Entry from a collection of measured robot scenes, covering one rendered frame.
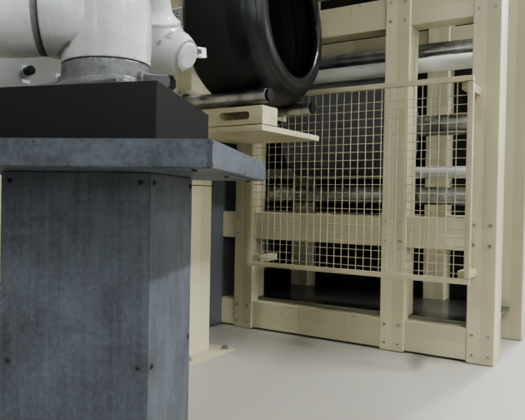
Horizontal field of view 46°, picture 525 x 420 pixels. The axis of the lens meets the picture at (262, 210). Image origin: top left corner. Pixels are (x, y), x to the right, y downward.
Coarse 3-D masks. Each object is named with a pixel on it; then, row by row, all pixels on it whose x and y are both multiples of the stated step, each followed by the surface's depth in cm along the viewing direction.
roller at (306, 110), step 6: (294, 102) 218; (300, 102) 216; (306, 102) 214; (312, 102) 214; (282, 108) 219; (288, 108) 218; (294, 108) 217; (300, 108) 215; (306, 108) 214; (312, 108) 214; (282, 114) 220; (288, 114) 219; (294, 114) 218; (300, 114) 218
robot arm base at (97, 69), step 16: (64, 64) 103; (80, 64) 101; (96, 64) 101; (112, 64) 101; (128, 64) 103; (144, 64) 106; (64, 80) 102; (80, 80) 100; (96, 80) 99; (112, 80) 98; (128, 80) 98; (144, 80) 104; (160, 80) 104
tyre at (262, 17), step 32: (192, 0) 191; (224, 0) 185; (256, 0) 184; (288, 0) 229; (192, 32) 192; (224, 32) 187; (256, 32) 185; (288, 32) 234; (320, 32) 224; (224, 64) 192; (256, 64) 189; (288, 64) 233; (288, 96) 205
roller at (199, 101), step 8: (264, 88) 191; (192, 96) 207; (200, 96) 205; (208, 96) 203; (216, 96) 201; (224, 96) 199; (232, 96) 197; (240, 96) 195; (248, 96) 193; (256, 96) 192; (264, 96) 190; (272, 96) 192; (192, 104) 206; (200, 104) 205; (208, 104) 203; (216, 104) 201; (224, 104) 200; (232, 104) 198; (240, 104) 197
